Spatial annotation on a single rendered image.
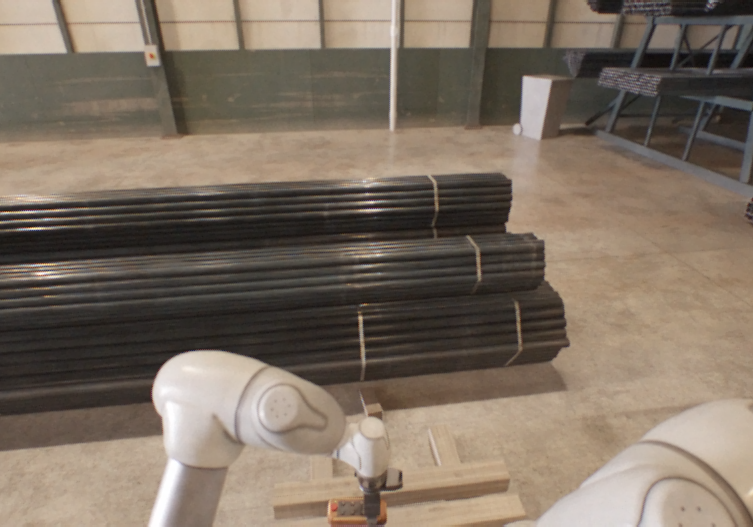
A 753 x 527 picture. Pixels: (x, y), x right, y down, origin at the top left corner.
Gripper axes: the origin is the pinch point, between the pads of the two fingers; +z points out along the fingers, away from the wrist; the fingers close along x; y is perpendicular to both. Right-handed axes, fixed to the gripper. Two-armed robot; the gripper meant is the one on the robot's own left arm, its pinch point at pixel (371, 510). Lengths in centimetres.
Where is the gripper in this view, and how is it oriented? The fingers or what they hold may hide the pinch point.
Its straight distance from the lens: 153.4
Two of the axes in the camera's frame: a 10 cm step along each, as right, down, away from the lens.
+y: -10.0, 0.1, -0.1
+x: 0.1, 4.8, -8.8
